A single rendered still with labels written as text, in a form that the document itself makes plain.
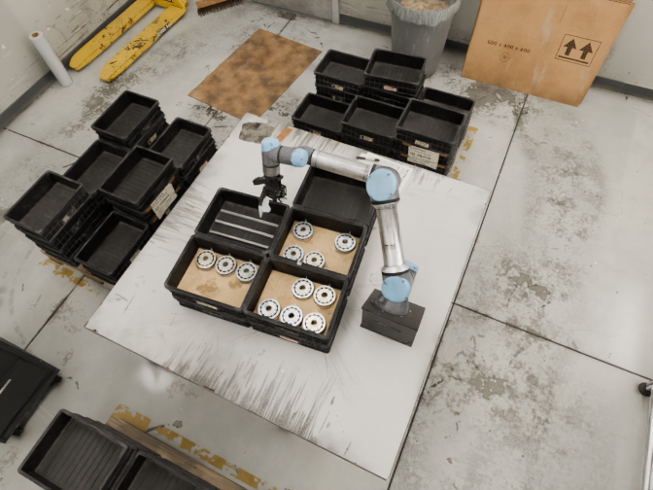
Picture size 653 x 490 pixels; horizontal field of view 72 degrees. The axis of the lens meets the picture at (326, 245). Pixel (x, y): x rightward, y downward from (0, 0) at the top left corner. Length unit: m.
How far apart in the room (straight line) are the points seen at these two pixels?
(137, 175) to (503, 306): 2.54
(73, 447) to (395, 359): 1.58
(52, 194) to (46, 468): 1.65
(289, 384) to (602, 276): 2.27
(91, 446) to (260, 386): 0.88
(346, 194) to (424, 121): 1.08
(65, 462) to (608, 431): 2.83
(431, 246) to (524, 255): 1.10
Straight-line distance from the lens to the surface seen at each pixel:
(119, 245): 3.26
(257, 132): 2.94
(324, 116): 3.63
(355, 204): 2.39
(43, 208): 3.39
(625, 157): 4.26
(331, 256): 2.22
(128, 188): 3.21
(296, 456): 2.80
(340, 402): 2.12
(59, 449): 2.67
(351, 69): 3.85
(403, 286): 1.83
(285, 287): 2.17
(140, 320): 2.44
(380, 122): 3.43
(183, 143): 3.49
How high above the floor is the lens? 2.78
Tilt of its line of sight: 60 degrees down
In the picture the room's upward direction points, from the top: 5 degrees counter-clockwise
